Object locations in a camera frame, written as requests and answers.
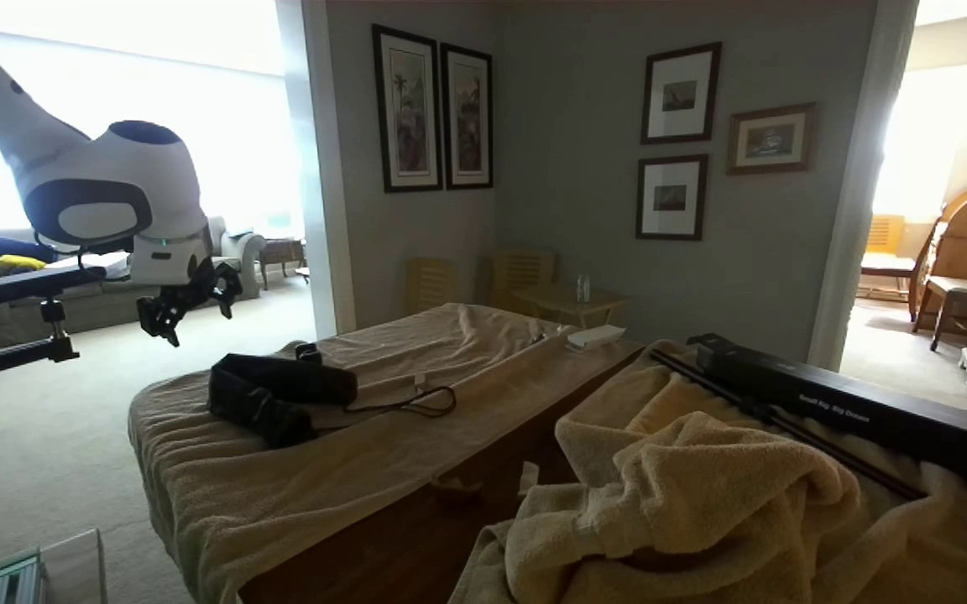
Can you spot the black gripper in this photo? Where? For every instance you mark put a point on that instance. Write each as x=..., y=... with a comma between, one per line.
x=198, y=291

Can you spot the black fabric cover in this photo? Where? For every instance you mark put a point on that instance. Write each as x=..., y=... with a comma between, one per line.
x=278, y=392

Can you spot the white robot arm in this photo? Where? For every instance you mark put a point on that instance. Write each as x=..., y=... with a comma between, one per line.
x=102, y=190

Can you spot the grey sofa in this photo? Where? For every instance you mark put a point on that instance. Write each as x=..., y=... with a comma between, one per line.
x=97, y=311

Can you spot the small brown end table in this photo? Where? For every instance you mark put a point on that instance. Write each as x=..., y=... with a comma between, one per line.
x=279, y=256

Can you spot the yellow cushion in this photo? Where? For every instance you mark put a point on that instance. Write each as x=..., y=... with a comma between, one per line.
x=22, y=262

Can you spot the dark blue cushion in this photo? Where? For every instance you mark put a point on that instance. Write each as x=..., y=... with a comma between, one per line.
x=9, y=246

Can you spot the light wicker basket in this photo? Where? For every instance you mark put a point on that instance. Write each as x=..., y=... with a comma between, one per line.
x=434, y=288

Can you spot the brown wooden table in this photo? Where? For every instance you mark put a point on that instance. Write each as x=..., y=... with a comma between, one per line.
x=429, y=524

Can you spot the light wooden crate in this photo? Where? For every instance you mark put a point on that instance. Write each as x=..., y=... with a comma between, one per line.
x=522, y=273

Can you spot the low wooden side table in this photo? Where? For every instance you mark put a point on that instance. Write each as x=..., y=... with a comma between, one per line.
x=570, y=304

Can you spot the clear drinking glass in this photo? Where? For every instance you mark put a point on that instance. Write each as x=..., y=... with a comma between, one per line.
x=581, y=288

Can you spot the small white flat object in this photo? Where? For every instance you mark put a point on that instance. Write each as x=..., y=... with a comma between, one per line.
x=597, y=335

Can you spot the fluffy cream towel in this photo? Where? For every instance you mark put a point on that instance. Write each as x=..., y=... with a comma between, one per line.
x=687, y=504

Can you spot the long black box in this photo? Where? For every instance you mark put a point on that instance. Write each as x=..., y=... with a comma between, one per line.
x=842, y=407

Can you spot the yellow armchair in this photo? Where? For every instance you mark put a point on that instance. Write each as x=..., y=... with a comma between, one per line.
x=888, y=241

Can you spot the dark wooden chair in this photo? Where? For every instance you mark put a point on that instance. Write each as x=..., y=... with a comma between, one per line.
x=949, y=297

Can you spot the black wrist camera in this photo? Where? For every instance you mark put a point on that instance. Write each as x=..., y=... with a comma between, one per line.
x=231, y=288

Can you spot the black camera stand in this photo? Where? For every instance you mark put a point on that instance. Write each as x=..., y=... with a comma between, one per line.
x=31, y=297

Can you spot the tall black picture frame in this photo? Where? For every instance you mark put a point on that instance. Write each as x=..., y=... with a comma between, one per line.
x=467, y=117
x=409, y=110

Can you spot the small black picture frame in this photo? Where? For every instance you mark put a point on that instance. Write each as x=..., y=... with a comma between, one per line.
x=678, y=92
x=668, y=197

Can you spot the wooden picture frame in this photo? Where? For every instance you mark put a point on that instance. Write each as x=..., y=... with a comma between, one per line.
x=769, y=139

